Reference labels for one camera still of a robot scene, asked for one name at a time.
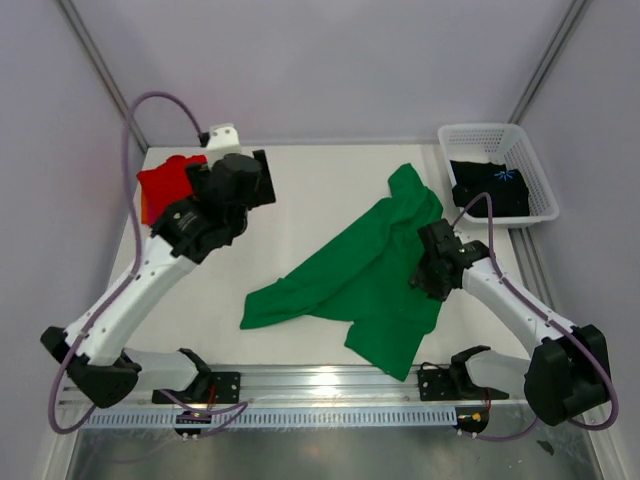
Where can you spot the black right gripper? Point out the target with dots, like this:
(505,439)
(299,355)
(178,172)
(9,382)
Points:
(419,277)

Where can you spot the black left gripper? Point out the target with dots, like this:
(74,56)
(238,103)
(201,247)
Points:
(265,189)

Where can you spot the green t shirt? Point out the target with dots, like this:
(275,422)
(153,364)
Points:
(362,277)

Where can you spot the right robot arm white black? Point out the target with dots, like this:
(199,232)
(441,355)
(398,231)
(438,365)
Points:
(567,372)

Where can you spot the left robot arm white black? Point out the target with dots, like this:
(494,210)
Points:
(93,350)

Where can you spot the red folded t shirt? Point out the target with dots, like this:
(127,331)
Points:
(167,183)

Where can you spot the black t shirt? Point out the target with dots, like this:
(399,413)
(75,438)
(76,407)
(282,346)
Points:
(507,188)

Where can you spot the orange folded t shirt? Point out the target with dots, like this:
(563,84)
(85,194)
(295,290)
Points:
(143,210)

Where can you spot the white plastic basket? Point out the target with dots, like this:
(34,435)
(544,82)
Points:
(498,159)

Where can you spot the right black controller board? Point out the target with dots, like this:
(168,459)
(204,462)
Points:
(471,422)

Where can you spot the black controller board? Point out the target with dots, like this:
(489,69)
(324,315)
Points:
(188,424)
(471,422)

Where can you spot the left black controller board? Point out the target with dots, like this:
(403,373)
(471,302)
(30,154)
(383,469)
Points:
(188,424)

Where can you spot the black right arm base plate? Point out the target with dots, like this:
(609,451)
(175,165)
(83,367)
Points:
(452,382)

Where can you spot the aluminium mounting rail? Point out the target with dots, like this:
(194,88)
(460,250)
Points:
(282,386)

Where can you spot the grey slotted cable duct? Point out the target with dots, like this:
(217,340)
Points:
(283,418)

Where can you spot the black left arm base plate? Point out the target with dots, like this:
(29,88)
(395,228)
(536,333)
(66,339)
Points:
(220,387)

